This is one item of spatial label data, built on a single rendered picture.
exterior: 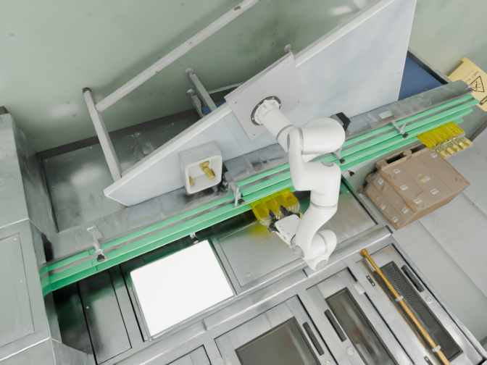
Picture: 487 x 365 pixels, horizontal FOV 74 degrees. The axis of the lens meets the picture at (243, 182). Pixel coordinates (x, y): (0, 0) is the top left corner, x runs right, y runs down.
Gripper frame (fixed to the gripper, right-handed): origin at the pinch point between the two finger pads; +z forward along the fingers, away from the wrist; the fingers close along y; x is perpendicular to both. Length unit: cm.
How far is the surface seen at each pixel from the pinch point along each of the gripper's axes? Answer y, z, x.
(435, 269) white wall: 327, 45, -339
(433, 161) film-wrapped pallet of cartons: 397, 152, -230
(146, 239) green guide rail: -51, 30, -19
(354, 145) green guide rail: 69, 29, -9
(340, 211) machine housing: 56, 16, -43
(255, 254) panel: -3.6, 12.7, -41.2
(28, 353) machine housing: -96, -5, -11
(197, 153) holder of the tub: -18.5, 36.8, 13.5
